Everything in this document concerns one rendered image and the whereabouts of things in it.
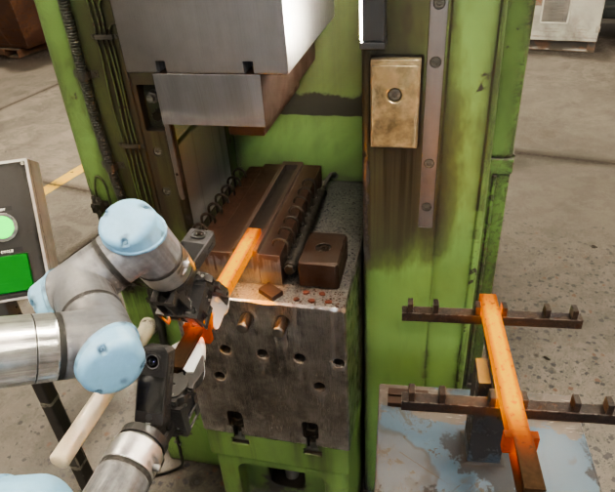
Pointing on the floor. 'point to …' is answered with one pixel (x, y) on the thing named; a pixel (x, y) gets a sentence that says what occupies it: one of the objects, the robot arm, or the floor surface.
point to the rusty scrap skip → (10, 28)
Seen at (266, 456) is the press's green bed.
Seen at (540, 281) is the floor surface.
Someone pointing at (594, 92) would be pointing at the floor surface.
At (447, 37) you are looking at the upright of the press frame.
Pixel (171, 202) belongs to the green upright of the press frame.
